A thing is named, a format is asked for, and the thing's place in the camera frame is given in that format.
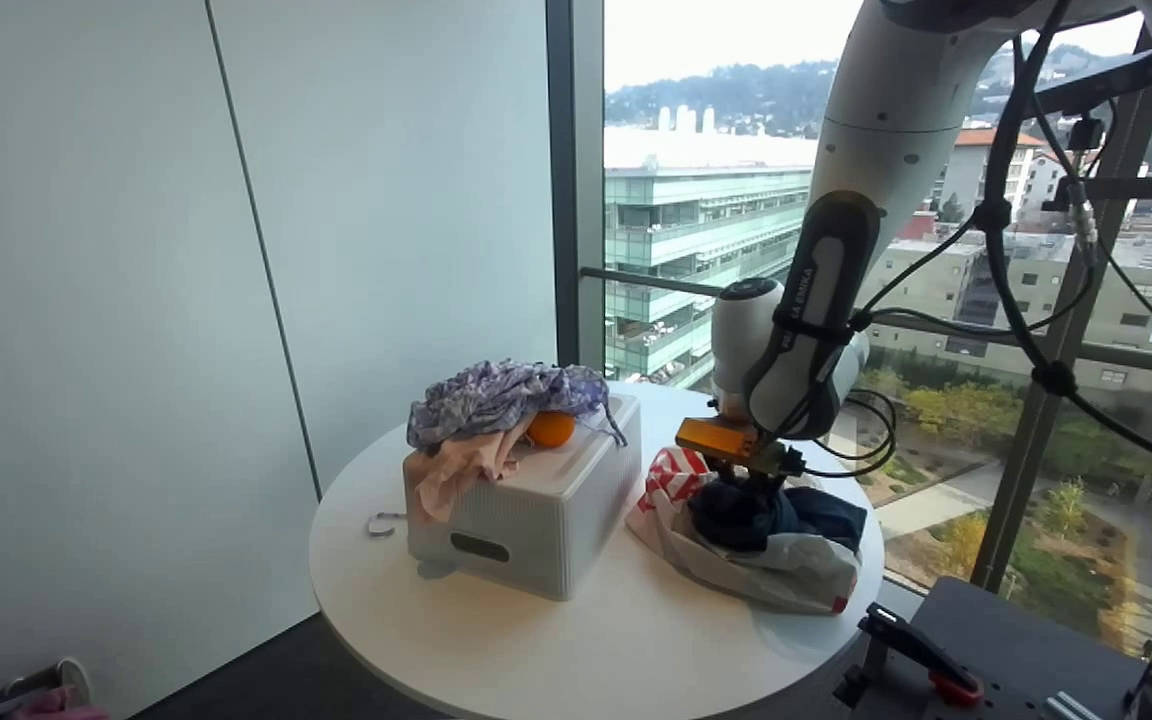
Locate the white red plastic bag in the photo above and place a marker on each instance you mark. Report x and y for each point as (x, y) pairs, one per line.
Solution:
(763, 580)

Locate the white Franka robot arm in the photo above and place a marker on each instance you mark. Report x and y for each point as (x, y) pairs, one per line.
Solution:
(898, 135)

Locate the white plastic basket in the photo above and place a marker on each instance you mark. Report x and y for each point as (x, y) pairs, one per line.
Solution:
(538, 527)

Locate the navy blue cloth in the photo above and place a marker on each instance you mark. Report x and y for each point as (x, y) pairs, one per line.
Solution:
(748, 521)

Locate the pink cloth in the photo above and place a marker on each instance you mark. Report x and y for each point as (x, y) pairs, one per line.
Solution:
(457, 473)

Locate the yellow-green wrist camera block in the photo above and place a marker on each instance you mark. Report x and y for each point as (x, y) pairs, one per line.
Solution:
(716, 439)

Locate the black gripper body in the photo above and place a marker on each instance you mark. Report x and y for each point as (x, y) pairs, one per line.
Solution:
(766, 467)

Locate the orange round item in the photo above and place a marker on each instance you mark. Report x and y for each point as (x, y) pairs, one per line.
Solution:
(553, 430)

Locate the black camera tripod stand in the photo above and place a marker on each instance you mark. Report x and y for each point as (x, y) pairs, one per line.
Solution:
(1070, 321)

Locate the dark horizontal window rail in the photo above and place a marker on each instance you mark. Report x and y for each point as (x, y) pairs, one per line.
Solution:
(658, 283)

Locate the purple patterned cloth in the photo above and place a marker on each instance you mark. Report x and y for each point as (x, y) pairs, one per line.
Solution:
(498, 395)

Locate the black flat box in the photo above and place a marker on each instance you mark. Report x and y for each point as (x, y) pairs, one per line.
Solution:
(1030, 654)

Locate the magenta pink object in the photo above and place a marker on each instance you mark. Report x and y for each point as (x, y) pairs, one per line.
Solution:
(61, 695)

